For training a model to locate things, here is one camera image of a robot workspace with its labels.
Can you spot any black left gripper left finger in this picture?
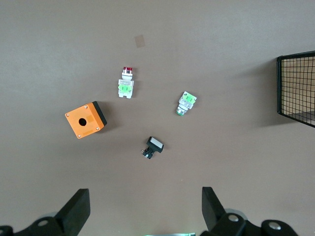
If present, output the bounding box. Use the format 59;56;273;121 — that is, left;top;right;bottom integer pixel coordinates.
0;188;91;236

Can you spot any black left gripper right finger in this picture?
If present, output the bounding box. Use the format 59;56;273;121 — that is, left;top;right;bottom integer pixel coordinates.
200;186;300;236

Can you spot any red push button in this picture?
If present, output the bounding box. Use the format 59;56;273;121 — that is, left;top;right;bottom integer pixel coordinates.
117;66;136;100

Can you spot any black square white-face button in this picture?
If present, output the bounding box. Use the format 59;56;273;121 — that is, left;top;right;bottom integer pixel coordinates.
140;136;165;160

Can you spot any green push button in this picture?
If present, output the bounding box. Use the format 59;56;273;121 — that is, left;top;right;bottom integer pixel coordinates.
175;91;198;116

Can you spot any translucent tape patch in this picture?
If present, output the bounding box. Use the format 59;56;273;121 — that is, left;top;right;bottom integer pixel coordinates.
134;34;147;48

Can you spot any orange button enclosure box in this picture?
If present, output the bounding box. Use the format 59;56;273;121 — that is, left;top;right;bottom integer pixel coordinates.
64;101;108;141

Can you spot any black wire mesh basket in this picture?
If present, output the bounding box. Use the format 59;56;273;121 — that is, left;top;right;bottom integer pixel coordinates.
276;50;315;128

